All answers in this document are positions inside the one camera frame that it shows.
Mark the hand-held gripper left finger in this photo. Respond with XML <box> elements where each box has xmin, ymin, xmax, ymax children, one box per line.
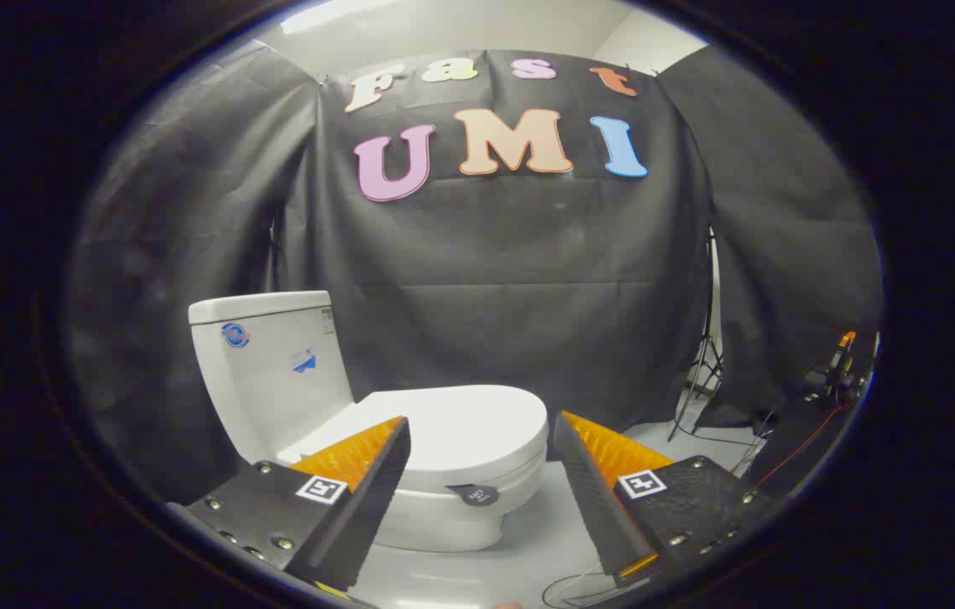
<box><xmin>166</xmin><ymin>414</ymin><xmax>412</xmax><ymax>603</ymax></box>

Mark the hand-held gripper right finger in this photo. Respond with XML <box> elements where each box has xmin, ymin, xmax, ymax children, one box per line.
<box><xmin>552</xmin><ymin>410</ymin><xmax>774</xmax><ymax>586</ymax></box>

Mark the black pull tab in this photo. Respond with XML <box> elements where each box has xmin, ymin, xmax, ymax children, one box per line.
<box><xmin>446</xmin><ymin>483</ymin><xmax>500</xmax><ymax>508</ymax></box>

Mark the white toilet lid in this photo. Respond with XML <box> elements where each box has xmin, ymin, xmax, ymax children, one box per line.
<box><xmin>278</xmin><ymin>385</ymin><xmax>550</xmax><ymax>496</ymax></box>

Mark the white toilet body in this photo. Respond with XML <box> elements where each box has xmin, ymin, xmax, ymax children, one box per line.
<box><xmin>188</xmin><ymin>290</ymin><xmax>547</xmax><ymax>553</ymax></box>

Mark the white toilet tank cover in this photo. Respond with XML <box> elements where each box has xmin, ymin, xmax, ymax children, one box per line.
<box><xmin>188</xmin><ymin>290</ymin><xmax>334</xmax><ymax>326</ymax></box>

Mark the black tripod stand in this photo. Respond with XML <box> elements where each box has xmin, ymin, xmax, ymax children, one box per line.
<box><xmin>667</xmin><ymin>228</ymin><xmax>727</xmax><ymax>442</ymax></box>

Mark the black backdrop cloth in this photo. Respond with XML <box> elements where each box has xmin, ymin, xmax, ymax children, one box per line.
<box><xmin>67</xmin><ymin>42</ymin><xmax>882</xmax><ymax>508</ymax></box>

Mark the black device with orange tip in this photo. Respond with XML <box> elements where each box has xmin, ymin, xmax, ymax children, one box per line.
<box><xmin>800</xmin><ymin>330</ymin><xmax>878</xmax><ymax>407</ymax></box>

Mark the thin red cable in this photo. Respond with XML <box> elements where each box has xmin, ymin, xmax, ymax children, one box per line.
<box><xmin>752</xmin><ymin>404</ymin><xmax>843</xmax><ymax>491</ymax></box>

